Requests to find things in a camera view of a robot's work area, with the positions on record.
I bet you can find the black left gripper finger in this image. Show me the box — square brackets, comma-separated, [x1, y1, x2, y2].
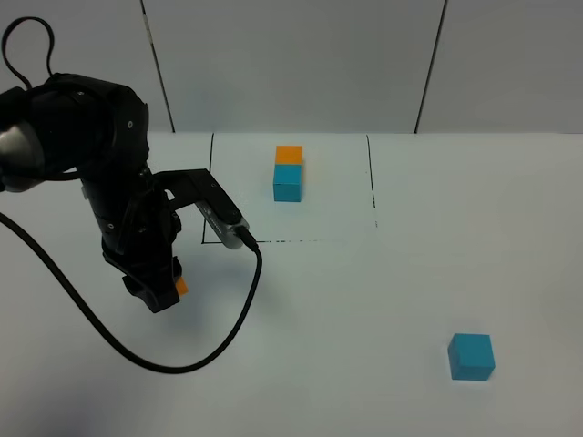
[123, 274, 179, 313]
[171, 256, 182, 284]

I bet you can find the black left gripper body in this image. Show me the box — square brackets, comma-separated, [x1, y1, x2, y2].
[80, 164, 177, 291]

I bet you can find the orange wooden cube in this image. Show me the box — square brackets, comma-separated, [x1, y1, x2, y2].
[176, 277, 189, 296]

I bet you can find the blue wooden cube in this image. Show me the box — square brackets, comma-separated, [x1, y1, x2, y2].
[447, 333, 496, 381]

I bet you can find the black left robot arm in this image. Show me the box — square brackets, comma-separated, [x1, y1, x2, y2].
[1, 74, 181, 312]

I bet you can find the blue template block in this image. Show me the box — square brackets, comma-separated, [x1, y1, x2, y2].
[272, 164, 303, 202]

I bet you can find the orange template block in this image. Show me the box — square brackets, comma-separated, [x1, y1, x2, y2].
[275, 146, 303, 166]

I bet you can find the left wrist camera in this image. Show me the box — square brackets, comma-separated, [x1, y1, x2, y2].
[154, 168, 249, 249]

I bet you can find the black left camera cable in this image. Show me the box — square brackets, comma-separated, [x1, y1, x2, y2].
[0, 16, 264, 375]

